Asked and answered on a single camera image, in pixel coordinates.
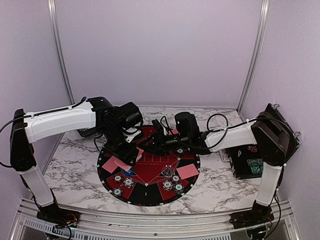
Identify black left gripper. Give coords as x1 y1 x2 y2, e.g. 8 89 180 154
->
101 125 140 167

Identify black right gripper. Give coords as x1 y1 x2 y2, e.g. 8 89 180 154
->
139 130 191 156

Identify red playing card deck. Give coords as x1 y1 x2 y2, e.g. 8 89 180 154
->
135 148 144 162

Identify red brown poker chip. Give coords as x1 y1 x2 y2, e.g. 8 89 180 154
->
172 175 180 183
113 175 123 183

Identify single red playing card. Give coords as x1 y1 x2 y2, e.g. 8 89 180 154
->
102 156 132 173

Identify blue small blind button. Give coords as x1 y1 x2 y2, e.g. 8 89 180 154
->
123 168 134 176

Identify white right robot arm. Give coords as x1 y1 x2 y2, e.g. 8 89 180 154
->
140 107 299 224

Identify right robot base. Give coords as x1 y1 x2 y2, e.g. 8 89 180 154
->
229 207 275 239

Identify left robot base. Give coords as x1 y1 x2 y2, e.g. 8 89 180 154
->
36 203 80 228

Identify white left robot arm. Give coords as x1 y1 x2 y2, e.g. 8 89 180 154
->
10 97 143 223

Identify black floral box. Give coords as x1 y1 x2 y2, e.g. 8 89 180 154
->
77 127 97 138

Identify clear round dealer button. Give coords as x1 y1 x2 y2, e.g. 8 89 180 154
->
159 164 176 178

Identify round red black poker mat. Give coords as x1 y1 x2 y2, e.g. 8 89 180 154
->
97 148 201 207

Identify black poker chip case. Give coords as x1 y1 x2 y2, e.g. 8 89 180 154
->
230 103 301 180

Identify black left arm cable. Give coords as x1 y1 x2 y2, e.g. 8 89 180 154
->
0 97 88 168

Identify aluminium front rail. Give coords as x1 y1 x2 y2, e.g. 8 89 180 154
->
7 197 306 240

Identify left aluminium frame post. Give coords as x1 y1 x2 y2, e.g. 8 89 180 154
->
47 0 75 104

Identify aluminium frame post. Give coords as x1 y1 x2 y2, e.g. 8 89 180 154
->
236 0 270 115
47 0 75 104

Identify right aluminium frame post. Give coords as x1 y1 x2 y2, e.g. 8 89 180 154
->
236 0 270 115

